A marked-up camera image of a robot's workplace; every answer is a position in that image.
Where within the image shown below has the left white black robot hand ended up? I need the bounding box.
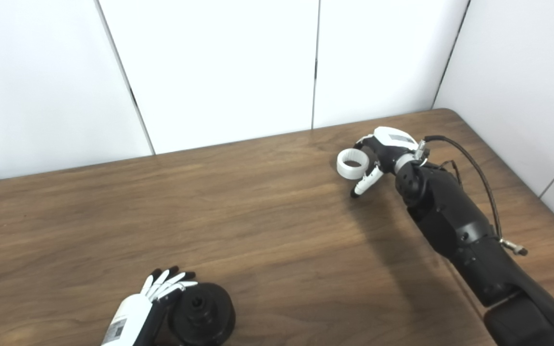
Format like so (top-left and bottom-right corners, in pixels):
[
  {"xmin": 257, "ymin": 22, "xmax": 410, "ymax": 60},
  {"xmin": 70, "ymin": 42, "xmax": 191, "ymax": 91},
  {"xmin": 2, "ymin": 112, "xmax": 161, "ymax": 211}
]
[{"xmin": 101, "ymin": 266, "xmax": 199, "ymax": 346}]

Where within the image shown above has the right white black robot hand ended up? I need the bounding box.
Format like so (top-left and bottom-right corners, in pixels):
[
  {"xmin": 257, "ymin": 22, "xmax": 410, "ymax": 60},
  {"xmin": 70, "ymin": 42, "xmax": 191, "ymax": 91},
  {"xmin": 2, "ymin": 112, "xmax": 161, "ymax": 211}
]
[{"xmin": 350, "ymin": 126, "xmax": 422, "ymax": 199}]

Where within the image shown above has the white toothed plastic ring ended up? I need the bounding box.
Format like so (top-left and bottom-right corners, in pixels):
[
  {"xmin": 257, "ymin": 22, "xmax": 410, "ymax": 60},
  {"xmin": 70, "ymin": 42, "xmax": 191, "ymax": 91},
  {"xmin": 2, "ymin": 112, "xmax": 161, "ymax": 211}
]
[{"xmin": 337, "ymin": 149, "xmax": 374, "ymax": 181}]

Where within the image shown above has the round black stepped part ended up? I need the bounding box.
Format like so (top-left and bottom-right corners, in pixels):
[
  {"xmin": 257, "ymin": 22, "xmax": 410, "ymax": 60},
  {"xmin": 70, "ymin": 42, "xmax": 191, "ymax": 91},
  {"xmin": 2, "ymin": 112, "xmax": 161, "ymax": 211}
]
[{"xmin": 168, "ymin": 283, "xmax": 236, "ymax": 346}]

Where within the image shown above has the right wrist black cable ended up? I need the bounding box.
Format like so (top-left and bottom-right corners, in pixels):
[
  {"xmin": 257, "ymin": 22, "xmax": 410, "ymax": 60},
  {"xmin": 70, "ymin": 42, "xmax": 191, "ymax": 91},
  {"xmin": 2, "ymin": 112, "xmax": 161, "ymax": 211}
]
[{"xmin": 415, "ymin": 136, "xmax": 529, "ymax": 257}]

